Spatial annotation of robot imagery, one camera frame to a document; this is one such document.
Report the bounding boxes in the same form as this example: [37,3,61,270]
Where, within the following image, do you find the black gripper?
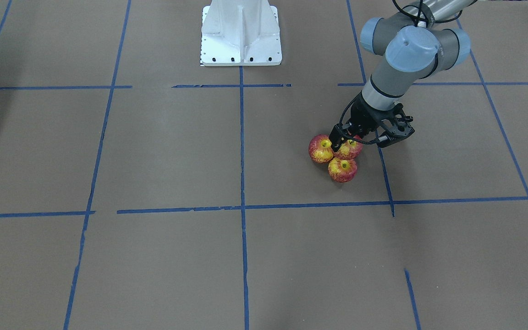
[329,92,395,153]

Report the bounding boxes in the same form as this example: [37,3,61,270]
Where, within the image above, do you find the red yellow apple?
[334,139,363,160]
[328,157,358,182]
[308,134,335,164]

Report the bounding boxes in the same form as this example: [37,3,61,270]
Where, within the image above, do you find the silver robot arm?
[329,0,473,152]

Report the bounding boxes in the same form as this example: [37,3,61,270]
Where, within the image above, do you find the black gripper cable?
[339,99,388,146]

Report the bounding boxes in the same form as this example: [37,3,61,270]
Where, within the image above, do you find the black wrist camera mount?
[377,103,415,148]

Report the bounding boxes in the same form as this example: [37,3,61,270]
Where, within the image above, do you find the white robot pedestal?
[200,0,283,66]

